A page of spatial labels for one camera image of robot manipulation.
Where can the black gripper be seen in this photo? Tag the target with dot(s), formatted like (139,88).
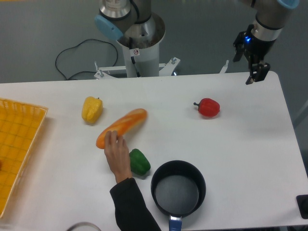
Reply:
(254,44)

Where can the orange toy baguette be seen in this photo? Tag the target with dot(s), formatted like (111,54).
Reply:
(123,125)

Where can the dark pot with blue handle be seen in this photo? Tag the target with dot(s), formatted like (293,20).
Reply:
(178,189)

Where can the glass lid with blue knob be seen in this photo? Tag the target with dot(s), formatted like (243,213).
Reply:
(84,226)

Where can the black sleeved forearm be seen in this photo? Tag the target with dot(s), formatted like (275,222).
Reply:
(131,212)

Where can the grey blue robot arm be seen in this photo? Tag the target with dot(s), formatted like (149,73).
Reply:
(272,14)

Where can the person's hand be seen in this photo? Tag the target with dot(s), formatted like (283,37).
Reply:
(117,155)

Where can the red toy bell pepper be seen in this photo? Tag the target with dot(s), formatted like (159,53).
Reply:
(208,107)

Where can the black object at table edge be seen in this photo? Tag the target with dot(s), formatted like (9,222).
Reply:
(302,202)

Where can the green toy bell pepper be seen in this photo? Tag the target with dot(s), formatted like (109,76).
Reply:
(139,164)

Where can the yellow toy bell pepper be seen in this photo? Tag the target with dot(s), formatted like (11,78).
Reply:
(92,109)

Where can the yellow plastic basket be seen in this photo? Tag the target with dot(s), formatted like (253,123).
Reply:
(19,125)

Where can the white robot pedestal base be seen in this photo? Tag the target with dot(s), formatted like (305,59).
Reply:
(140,46)

